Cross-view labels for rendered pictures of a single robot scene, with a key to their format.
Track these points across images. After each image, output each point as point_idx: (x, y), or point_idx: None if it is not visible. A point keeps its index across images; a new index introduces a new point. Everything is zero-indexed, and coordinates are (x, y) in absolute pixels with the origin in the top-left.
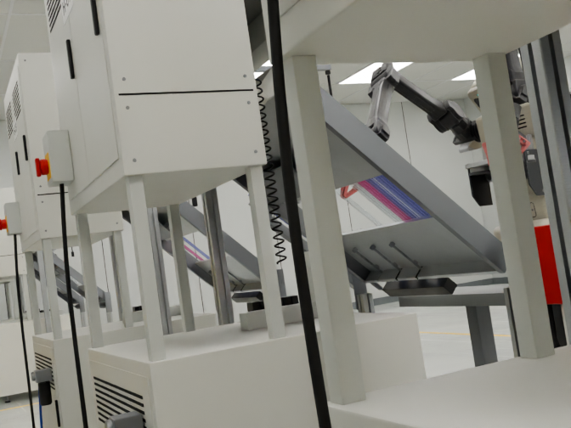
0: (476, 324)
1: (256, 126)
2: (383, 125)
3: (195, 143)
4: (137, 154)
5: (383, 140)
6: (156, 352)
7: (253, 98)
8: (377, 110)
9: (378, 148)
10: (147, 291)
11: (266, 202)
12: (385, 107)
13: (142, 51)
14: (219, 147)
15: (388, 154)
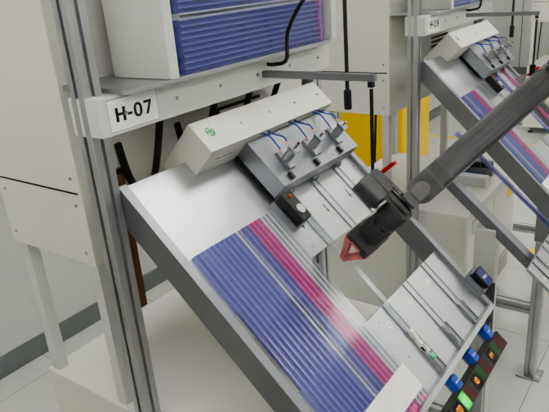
0: None
1: (83, 230)
2: (419, 183)
3: (46, 231)
4: (16, 227)
5: (410, 205)
6: (54, 363)
7: (78, 203)
8: (457, 143)
9: (194, 293)
10: (42, 323)
11: (103, 297)
12: (487, 133)
13: (3, 141)
14: (61, 239)
15: (205, 304)
